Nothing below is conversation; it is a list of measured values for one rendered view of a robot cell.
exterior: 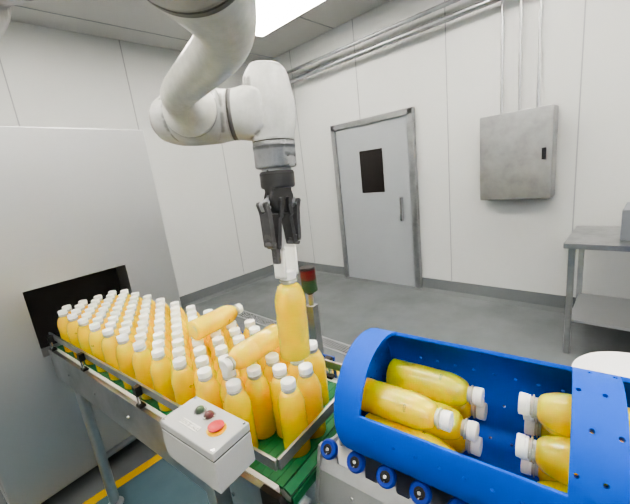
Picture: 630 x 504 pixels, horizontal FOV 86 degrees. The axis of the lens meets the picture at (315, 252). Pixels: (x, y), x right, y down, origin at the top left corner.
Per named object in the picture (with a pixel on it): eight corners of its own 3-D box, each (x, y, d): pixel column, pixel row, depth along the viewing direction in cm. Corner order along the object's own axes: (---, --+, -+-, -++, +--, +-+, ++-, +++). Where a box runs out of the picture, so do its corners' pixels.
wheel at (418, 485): (432, 486, 67) (434, 484, 69) (410, 476, 70) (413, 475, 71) (428, 511, 66) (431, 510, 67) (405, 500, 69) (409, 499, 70)
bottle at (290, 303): (301, 363, 76) (294, 284, 73) (275, 358, 79) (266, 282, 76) (315, 349, 83) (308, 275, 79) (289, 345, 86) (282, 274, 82)
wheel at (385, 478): (396, 469, 72) (399, 469, 73) (377, 460, 74) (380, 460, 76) (392, 493, 70) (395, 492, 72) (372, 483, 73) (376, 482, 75)
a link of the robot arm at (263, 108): (299, 143, 77) (241, 148, 77) (292, 69, 74) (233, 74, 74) (297, 136, 67) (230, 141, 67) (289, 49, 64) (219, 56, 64)
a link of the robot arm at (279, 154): (303, 141, 73) (305, 169, 74) (270, 146, 78) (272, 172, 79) (277, 137, 66) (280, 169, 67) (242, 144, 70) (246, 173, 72)
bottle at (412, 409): (368, 377, 82) (448, 400, 71) (362, 407, 80) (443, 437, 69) (355, 374, 77) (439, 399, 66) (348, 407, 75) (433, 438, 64)
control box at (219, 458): (220, 495, 69) (211, 453, 67) (168, 455, 81) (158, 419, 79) (256, 460, 77) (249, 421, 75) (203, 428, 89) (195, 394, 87)
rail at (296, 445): (280, 470, 79) (279, 460, 79) (278, 469, 80) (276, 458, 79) (363, 378, 110) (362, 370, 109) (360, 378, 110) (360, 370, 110)
